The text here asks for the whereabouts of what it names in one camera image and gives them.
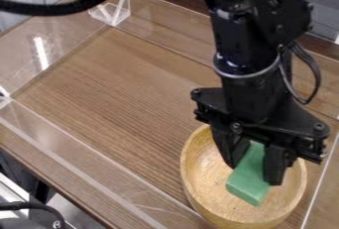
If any green rectangular block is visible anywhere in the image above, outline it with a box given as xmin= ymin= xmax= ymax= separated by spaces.
xmin=227 ymin=142 xmax=269 ymax=206

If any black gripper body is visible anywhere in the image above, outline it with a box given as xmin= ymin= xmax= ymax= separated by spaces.
xmin=191 ymin=77 xmax=330 ymax=164

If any brown wooden bowl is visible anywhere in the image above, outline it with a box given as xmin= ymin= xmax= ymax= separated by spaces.
xmin=180 ymin=124 xmax=307 ymax=229

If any clear acrylic tray wall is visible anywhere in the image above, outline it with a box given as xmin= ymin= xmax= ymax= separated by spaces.
xmin=0 ymin=0 xmax=339 ymax=229

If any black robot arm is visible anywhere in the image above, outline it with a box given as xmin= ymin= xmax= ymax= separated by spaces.
xmin=191 ymin=0 xmax=330 ymax=185

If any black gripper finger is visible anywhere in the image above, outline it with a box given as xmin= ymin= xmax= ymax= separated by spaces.
xmin=263 ymin=144 xmax=295 ymax=185
xmin=212 ymin=124 xmax=251 ymax=169

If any clear acrylic corner bracket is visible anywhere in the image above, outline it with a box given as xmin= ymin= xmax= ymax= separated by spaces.
xmin=87 ymin=0 xmax=131 ymax=27

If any black metal bracket with bolt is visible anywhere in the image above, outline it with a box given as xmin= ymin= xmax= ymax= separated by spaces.
xmin=29 ymin=204 xmax=80 ymax=229

